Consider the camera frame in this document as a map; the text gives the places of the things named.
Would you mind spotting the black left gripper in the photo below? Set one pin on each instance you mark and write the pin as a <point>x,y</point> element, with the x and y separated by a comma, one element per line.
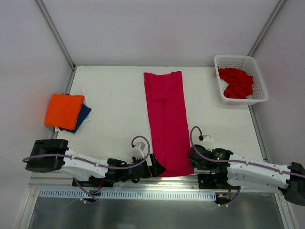
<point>147,167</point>

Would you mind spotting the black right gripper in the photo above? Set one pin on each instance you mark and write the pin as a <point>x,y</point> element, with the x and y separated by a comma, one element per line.
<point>194,157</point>

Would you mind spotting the magenta t shirt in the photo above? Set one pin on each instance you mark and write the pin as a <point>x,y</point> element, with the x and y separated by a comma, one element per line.
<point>168,122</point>

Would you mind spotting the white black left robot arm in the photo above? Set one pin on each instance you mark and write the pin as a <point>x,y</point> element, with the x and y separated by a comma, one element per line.
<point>54,155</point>

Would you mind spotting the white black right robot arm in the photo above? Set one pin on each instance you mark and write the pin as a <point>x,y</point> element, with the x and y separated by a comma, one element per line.
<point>227,170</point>

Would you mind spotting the red t shirt in basket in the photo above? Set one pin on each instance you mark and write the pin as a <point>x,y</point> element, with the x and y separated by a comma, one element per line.
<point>239,83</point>

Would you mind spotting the folded blue t shirt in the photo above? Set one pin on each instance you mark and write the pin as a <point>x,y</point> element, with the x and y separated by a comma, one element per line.
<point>84,113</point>

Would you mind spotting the white plastic basket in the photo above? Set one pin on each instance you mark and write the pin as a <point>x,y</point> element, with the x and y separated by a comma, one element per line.
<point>247,64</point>

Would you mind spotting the folded orange t shirt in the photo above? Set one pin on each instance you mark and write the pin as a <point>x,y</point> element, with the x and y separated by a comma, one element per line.
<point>63,111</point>

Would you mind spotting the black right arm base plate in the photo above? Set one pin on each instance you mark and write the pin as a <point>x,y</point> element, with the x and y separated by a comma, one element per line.
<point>214,181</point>

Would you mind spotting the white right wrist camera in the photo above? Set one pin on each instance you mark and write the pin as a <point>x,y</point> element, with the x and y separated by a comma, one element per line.
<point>206,139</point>

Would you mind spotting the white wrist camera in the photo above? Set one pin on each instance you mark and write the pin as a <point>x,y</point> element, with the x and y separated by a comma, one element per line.
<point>138,150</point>
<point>206,139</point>

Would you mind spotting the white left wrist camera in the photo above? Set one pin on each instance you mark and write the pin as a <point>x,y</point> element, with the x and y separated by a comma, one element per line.
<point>138,150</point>

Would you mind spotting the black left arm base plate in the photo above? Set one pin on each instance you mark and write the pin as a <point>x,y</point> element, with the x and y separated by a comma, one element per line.
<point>95,183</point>

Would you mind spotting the aluminium mounting rail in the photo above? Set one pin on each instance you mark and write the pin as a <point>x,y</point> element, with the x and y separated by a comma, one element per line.
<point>190,182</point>

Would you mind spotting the white slotted cable duct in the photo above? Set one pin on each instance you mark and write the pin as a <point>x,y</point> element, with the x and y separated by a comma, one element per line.
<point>131,194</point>

